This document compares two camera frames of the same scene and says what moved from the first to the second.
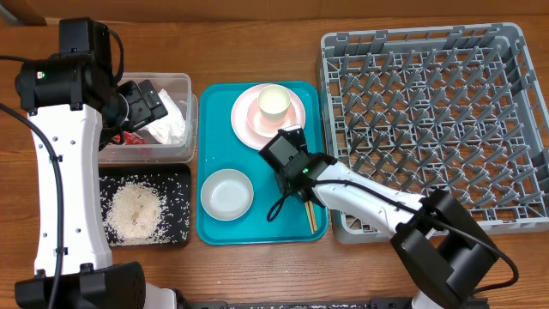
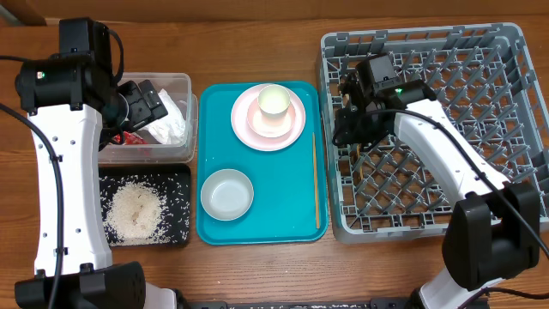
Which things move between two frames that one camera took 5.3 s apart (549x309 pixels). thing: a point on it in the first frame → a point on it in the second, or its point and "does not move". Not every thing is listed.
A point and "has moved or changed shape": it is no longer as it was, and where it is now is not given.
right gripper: x=281 y=178 → x=346 y=136
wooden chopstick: x=310 y=217 → x=361 y=170
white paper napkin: x=171 y=129 does not move
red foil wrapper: x=129 y=138 does not move
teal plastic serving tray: x=219 y=148 does not move
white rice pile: x=135 y=213 does not move
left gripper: x=147 y=105 does not move
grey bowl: x=226 y=195 does not move
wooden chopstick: x=311 y=211 has moved or changed shape
